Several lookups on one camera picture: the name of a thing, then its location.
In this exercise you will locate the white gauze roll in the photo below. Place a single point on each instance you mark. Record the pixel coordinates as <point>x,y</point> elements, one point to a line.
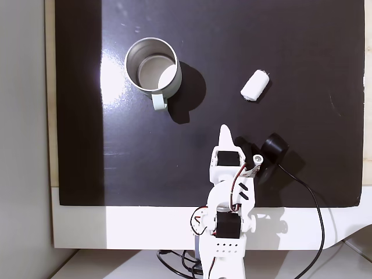
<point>254,86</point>

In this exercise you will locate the black table mat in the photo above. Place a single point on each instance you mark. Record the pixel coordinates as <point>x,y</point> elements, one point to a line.
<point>232,43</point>

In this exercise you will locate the black round wrist camera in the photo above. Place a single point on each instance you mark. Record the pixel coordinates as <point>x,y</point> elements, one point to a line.
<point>273,148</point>

